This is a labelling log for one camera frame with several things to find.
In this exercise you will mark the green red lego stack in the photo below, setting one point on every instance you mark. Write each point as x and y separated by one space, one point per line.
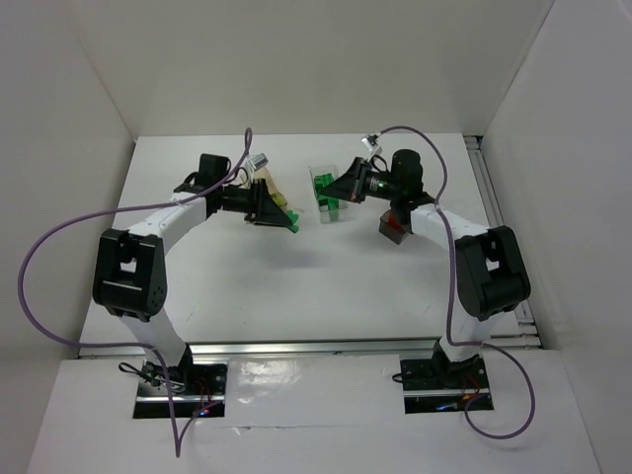
293 217

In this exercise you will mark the aluminium front rail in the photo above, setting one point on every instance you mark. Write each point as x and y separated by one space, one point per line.
522 341

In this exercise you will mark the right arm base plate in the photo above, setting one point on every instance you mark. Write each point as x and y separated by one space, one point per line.
434 384

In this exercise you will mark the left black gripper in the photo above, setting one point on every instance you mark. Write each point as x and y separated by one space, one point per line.
255 201

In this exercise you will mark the dark green lego cube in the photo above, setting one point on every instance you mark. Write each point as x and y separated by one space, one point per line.
322 181

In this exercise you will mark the grey transparent container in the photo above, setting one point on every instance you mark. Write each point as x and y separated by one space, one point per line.
393 236

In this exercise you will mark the red lego brick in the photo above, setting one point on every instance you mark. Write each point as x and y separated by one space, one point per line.
393 222

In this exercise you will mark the aluminium side rail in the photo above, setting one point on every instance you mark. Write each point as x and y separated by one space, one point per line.
493 211

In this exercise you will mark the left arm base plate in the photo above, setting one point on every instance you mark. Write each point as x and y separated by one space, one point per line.
204 392

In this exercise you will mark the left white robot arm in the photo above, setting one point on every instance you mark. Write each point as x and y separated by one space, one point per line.
131 275

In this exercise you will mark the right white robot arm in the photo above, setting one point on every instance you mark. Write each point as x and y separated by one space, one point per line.
486 272

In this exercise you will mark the orange transparent container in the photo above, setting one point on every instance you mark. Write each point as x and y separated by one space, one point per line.
273 190

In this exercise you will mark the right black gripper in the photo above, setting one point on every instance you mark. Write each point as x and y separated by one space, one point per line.
357 179

